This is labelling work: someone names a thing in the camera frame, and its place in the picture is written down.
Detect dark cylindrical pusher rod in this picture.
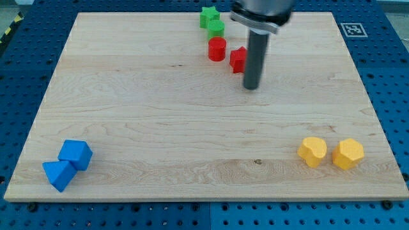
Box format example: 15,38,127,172
243,29,270,90

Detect red star block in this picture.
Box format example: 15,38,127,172
229,47,247,73

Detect green star block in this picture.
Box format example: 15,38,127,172
199,6,220,29

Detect red cylinder block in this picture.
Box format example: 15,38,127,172
208,36,227,61

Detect green cylinder block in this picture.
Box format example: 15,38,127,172
207,20,225,40

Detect white fiducial marker tag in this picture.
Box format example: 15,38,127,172
341,22,367,38

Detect yellow heart block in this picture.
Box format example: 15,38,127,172
297,137,327,168

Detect wooden board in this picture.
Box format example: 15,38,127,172
4,12,408,203

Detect yellow hexagon block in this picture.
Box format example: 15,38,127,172
332,138,365,170

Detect blue cube block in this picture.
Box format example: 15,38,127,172
58,139,93,171

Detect blue triangle block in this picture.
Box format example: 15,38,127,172
42,161,77,192

